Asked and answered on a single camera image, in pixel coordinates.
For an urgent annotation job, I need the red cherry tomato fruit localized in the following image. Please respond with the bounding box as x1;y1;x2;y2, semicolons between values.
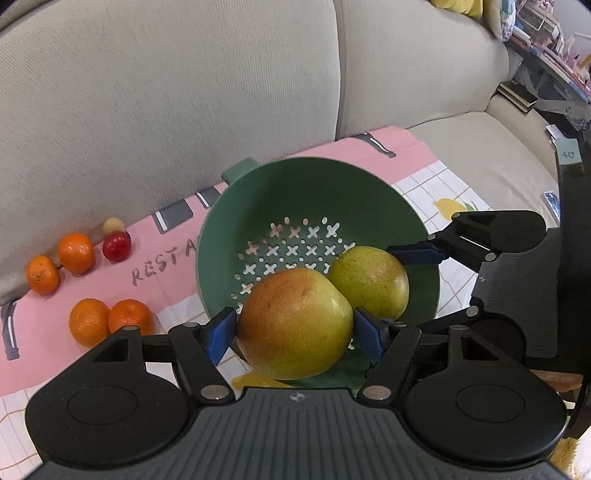
102;231;132;263

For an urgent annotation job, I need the yellow-green pear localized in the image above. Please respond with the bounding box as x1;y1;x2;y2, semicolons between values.
327;246;410;321

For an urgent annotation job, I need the orange mandarin back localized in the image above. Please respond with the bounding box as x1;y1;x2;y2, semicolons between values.
57;233;95;275

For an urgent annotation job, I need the small beige round fruit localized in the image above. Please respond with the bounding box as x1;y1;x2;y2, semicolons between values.
102;217;126;237

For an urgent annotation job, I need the yellow cushion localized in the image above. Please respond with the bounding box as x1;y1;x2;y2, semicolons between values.
431;0;484;19

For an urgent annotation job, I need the cluttered side table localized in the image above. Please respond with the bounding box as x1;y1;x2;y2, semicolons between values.
506;1;590;133

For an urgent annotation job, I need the orange mandarin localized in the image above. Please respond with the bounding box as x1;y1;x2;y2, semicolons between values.
108;299;155;335
57;233;95;275
26;255;60;296
69;298;110;348

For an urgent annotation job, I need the beige sofa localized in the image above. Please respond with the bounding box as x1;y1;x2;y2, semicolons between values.
1;1;557;301

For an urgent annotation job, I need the pink checked lemon cloth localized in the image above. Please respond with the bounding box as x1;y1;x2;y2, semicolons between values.
1;127;487;479

